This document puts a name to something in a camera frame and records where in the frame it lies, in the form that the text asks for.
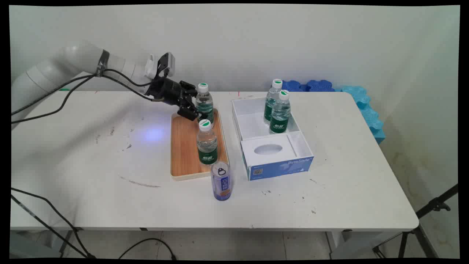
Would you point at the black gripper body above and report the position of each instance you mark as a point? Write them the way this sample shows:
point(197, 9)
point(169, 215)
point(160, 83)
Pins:
point(166, 91)

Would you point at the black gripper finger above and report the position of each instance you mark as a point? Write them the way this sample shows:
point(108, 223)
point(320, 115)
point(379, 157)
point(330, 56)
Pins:
point(188, 112)
point(188, 89)

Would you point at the water bottle green label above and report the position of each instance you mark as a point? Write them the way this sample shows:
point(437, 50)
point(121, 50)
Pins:
point(280, 115)
point(205, 104)
point(271, 101)
point(207, 146)

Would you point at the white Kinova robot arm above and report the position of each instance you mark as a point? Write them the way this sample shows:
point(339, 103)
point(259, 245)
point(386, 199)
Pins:
point(51, 73)

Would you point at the wooden tray with white rim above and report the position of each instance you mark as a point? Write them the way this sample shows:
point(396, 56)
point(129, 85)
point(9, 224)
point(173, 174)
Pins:
point(185, 150)

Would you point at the blue drink can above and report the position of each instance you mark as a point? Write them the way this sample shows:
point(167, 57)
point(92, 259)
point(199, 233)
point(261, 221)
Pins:
point(221, 183)

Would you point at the white blue tissue box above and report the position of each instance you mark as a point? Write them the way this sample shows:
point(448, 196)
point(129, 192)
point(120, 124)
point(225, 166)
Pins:
point(271, 146)

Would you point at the light blue foam mat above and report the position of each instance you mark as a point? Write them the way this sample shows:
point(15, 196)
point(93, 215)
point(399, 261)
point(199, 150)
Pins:
point(368, 110)

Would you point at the grey table leg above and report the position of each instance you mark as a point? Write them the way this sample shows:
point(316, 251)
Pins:
point(40, 244)

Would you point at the white table leg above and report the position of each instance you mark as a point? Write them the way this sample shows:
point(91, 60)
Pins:
point(351, 244)

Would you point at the black tripod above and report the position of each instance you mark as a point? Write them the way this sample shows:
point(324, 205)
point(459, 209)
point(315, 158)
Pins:
point(421, 220)

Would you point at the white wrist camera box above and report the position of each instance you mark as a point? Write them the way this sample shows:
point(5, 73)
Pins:
point(163, 65)

